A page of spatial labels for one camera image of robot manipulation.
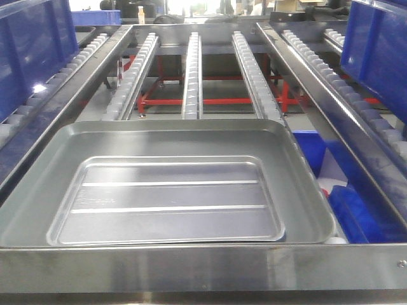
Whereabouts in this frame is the blue bin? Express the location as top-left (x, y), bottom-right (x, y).
top-left (341, 1), bottom-right (406, 122)
top-left (1, 0), bottom-right (78, 119)

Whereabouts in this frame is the red metal frame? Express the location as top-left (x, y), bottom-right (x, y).
top-left (135, 53), bottom-right (302, 115)

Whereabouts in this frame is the blue bin at left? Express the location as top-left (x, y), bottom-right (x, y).
top-left (1, 0), bottom-right (78, 119)

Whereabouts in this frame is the large grey outer tray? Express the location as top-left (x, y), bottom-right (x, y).
top-left (1, 119), bottom-right (336, 247)

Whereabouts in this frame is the roller track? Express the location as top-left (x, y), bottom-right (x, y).
top-left (232, 31), bottom-right (287, 127)
top-left (100, 32), bottom-right (159, 121)
top-left (181, 32), bottom-right (204, 119)

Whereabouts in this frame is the right roller track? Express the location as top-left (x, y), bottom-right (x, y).
top-left (232, 31), bottom-right (287, 127)

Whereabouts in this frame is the small silver ribbed tray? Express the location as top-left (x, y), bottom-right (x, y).
top-left (47, 156), bottom-right (286, 246)

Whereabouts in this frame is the centre roller track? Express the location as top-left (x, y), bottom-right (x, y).
top-left (181, 32), bottom-right (204, 119)

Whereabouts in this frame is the blue bin at right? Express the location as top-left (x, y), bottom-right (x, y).
top-left (341, 1), bottom-right (406, 122)

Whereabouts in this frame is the stainless steel rack front rail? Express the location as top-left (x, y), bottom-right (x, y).
top-left (1, 244), bottom-right (406, 304)

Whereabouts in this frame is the left roller track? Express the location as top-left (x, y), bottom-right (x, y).
top-left (100, 32), bottom-right (159, 121)

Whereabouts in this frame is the blue crate below rack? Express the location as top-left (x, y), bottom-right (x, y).
top-left (294, 130), bottom-right (406, 243)

